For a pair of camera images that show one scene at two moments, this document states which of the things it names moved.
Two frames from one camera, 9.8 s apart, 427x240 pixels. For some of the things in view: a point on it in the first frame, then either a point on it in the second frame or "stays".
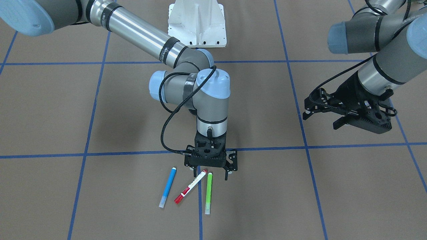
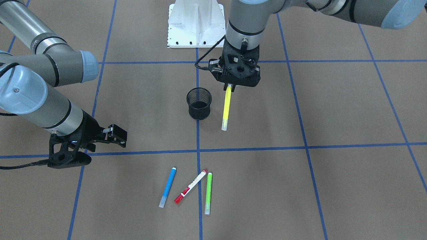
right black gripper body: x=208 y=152 to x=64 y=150
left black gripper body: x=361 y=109 to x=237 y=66
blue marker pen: x=172 y=174 stays
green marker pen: x=208 y=194 stays
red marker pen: x=180 y=197 stays
